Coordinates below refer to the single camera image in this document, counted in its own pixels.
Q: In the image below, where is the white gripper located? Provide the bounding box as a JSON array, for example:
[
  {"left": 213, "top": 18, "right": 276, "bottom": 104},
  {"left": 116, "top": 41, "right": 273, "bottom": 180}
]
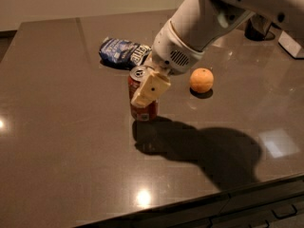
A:
[{"left": 131, "top": 20, "right": 203, "bottom": 108}]

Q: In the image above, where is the red coke can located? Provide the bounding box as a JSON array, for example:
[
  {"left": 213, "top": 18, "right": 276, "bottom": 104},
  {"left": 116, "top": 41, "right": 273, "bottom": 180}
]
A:
[{"left": 127, "top": 66, "right": 160, "bottom": 123}]

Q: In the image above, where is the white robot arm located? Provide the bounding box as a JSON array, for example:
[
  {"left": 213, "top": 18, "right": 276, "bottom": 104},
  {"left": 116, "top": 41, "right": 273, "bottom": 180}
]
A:
[{"left": 131, "top": 0, "right": 304, "bottom": 107}]

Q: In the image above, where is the blue chip bag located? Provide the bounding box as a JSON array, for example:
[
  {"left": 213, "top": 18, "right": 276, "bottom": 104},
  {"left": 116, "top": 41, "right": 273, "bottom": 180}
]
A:
[{"left": 99, "top": 37, "right": 151, "bottom": 70}]

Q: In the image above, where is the orange fruit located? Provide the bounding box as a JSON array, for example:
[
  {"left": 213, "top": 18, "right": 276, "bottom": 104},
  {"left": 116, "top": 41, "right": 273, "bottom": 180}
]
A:
[{"left": 190, "top": 68, "right": 214, "bottom": 93}]

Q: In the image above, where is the dark drawer handle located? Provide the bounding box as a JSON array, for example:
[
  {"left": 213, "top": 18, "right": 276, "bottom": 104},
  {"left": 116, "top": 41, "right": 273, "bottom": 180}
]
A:
[{"left": 272, "top": 204, "right": 298, "bottom": 219}]

